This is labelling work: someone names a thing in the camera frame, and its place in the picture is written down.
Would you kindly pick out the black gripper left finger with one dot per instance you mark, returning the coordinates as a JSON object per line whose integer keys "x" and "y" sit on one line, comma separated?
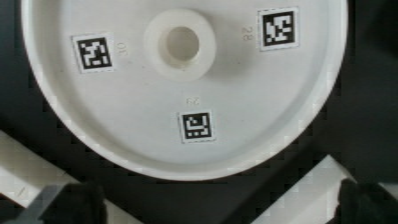
{"x": 67, "y": 204}

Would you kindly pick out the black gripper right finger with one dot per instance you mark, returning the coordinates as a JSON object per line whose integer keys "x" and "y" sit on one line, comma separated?
{"x": 366, "y": 204}

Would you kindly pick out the white round table top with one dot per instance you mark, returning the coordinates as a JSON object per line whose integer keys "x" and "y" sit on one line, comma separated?
{"x": 184, "y": 79}

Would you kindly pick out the white right fence block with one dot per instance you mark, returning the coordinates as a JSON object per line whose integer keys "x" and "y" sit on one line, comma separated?
{"x": 305, "y": 204}

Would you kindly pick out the white fence block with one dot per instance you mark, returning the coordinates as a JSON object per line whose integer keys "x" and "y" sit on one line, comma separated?
{"x": 28, "y": 173}
{"x": 305, "y": 204}

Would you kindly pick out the white left fence block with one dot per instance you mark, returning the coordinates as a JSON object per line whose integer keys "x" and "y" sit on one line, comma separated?
{"x": 28, "y": 173}

